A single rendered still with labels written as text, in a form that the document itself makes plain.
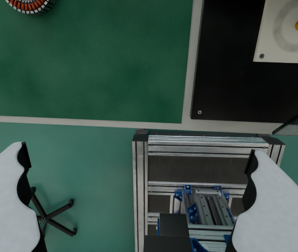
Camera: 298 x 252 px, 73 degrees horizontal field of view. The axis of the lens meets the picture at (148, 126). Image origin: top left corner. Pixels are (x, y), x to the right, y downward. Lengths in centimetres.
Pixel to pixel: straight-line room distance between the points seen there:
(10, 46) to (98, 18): 23
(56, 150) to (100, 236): 86
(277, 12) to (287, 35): 5
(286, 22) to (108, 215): 166
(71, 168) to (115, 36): 126
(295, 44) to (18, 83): 66
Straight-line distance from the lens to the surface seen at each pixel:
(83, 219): 192
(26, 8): 55
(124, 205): 173
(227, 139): 126
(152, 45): 51
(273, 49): 54
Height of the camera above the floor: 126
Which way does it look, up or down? 69 degrees down
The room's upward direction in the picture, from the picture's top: 173 degrees counter-clockwise
